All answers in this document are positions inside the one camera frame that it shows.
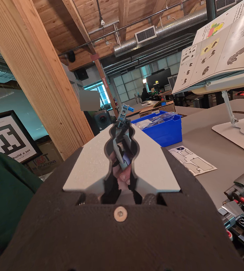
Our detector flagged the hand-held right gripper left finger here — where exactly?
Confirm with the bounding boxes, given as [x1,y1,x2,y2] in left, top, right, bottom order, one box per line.
[62,124,116,194]

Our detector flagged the person's left hand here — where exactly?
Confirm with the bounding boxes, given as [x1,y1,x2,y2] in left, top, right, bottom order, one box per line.
[117,170,132,186]

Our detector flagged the large black monitor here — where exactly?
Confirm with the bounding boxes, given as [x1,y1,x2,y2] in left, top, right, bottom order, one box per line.
[146,68,171,91]

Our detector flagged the brown cardboard box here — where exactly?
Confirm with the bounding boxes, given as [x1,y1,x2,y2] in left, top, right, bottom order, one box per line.
[139,101,176,118]

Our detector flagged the white book stand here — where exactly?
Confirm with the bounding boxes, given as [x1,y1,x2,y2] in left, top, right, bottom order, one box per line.
[191,68,244,155]

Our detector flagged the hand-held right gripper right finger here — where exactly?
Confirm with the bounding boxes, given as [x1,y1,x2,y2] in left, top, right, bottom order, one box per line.
[128,123,181,194]

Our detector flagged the person's left forearm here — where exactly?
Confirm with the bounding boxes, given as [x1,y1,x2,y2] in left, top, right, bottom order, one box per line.
[0,149,43,271]

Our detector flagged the printed cardboard moving box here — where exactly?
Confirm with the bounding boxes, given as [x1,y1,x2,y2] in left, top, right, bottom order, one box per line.
[27,141,64,176]

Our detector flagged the white sticker sheet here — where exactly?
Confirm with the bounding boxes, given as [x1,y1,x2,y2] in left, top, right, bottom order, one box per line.
[168,146,218,176]

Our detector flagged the black wall speaker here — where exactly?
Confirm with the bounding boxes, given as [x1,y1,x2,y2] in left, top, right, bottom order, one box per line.
[74,68,88,81]

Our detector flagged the black action camera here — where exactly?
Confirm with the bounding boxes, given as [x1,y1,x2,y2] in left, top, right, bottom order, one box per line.
[93,110,114,136]

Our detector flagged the silver ventilation duct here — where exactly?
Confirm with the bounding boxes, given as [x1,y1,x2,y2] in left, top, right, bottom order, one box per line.
[113,8,208,57]

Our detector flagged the clear plastic bags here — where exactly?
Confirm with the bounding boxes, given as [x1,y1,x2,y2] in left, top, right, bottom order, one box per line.
[138,112,178,130]

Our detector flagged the lego technic car model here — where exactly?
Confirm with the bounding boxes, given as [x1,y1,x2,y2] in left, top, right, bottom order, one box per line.
[218,166,244,260]

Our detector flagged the small lego technic piece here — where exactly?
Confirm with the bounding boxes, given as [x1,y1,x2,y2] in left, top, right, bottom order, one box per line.
[115,103,135,130]

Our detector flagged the white vent grille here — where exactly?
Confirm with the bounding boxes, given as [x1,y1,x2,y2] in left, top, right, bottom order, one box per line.
[134,25,157,44]

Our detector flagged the wooden post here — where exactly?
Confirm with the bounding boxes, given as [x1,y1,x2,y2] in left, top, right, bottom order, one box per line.
[93,58,119,111]
[0,0,95,161]

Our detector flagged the blue plastic bin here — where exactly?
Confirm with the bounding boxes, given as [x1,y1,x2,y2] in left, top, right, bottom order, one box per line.
[130,114,183,147]

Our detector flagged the open lego instruction booklet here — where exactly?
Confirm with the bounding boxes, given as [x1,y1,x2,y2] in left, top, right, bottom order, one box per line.
[172,0,244,95]

